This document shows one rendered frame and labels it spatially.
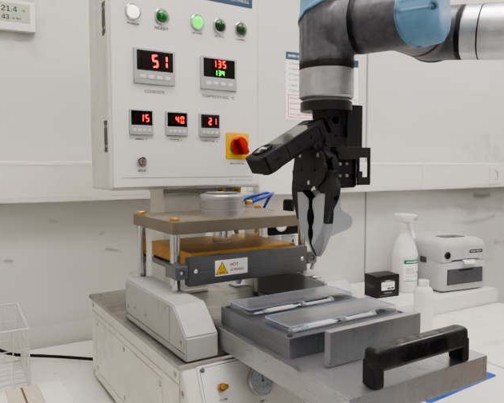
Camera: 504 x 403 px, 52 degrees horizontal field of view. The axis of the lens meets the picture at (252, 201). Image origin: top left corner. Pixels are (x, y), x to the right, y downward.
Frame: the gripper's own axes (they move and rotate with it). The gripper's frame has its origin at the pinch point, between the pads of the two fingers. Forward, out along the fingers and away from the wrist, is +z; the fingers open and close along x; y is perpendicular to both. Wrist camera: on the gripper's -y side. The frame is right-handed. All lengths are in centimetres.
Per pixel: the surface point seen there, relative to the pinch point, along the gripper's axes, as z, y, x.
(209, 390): 18.8, -14.1, 4.3
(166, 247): 2.8, -11.1, 27.3
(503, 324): 34, 90, 30
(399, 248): 15, 79, 59
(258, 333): 9.9, -10.1, -1.9
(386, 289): 27, 71, 56
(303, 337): 8.8, -7.9, -8.5
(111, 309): 15.3, -17.9, 38.1
